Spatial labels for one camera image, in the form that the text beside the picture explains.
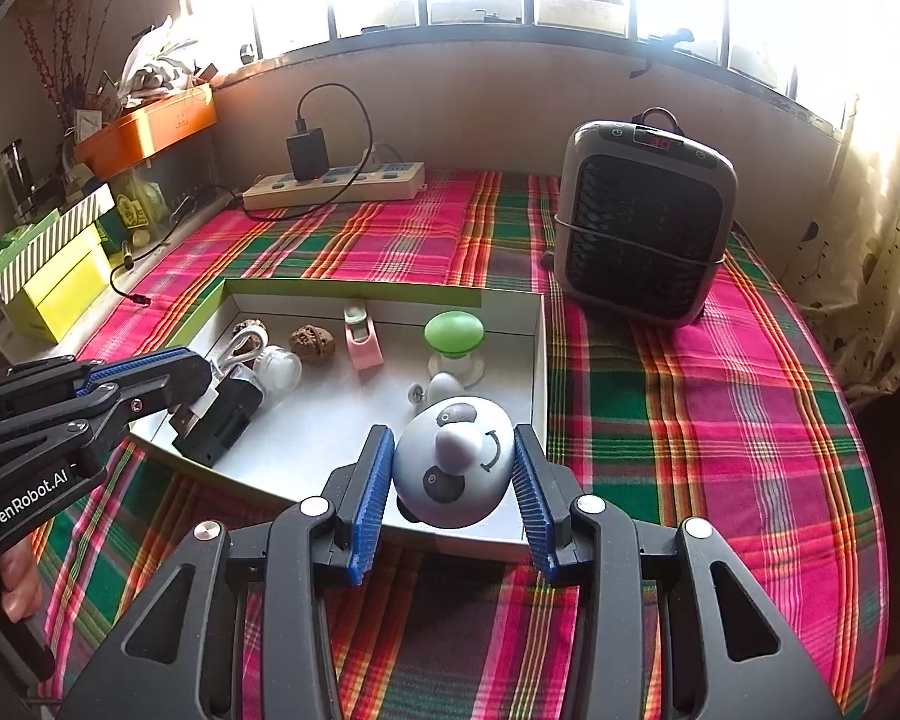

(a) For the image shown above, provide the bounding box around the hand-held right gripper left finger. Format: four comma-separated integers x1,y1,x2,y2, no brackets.
60,424,397,720

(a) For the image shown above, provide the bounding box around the pink nail clipper holder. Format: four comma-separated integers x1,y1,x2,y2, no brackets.
343,304,385,370

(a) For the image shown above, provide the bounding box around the beige power strip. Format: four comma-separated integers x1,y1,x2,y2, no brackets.
241,161,427,211

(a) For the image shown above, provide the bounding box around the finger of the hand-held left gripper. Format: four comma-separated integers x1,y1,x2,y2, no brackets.
0,347,197,407
0,351,215,467

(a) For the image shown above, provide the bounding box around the white round jar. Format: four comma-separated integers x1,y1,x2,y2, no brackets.
253,345,303,398

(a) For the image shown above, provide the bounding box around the black rectangular device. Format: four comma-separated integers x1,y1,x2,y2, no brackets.
166,371,265,470

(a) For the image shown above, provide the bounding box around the yellow green packet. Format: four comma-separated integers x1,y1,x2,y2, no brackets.
109,180,173,241

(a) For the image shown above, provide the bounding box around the black charger adapter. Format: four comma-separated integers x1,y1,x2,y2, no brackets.
286,127,331,182

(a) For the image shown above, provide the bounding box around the person's left hand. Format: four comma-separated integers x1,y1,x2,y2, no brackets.
0,538,46,622

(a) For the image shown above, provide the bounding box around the red branch decoration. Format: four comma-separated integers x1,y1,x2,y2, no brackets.
19,0,83,136

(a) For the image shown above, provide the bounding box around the white grey panda toy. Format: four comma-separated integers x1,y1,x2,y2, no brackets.
392,396,515,530

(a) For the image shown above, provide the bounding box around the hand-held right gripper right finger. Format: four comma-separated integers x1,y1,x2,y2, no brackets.
514,424,845,720

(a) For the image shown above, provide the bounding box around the orange storage box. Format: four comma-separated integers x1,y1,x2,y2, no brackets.
73,84,218,182

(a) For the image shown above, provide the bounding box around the green knob white stand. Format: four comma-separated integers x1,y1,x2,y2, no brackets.
422,311,488,385

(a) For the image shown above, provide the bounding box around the cream dotted curtain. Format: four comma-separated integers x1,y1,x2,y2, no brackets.
780,37,900,410

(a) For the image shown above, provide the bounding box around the grey white striped box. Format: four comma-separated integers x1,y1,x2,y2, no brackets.
0,184,117,301

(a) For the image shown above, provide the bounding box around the pile of papers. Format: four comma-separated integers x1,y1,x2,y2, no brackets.
75,15,222,128

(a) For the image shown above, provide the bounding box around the black cable with plug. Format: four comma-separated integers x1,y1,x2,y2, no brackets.
109,187,241,306

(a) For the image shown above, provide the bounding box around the pink green plaid cloth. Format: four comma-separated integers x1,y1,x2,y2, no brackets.
30,169,890,720

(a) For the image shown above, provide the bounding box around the grey black space heater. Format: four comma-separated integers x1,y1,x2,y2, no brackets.
544,109,740,327

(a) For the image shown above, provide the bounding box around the green cardboard box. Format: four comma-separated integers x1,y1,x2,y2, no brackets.
127,277,548,563

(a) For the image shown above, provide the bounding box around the yellow-green cardboard box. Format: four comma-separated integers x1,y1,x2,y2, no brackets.
0,229,113,346

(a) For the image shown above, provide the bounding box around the black charger cable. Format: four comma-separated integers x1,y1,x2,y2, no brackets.
292,82,376,188

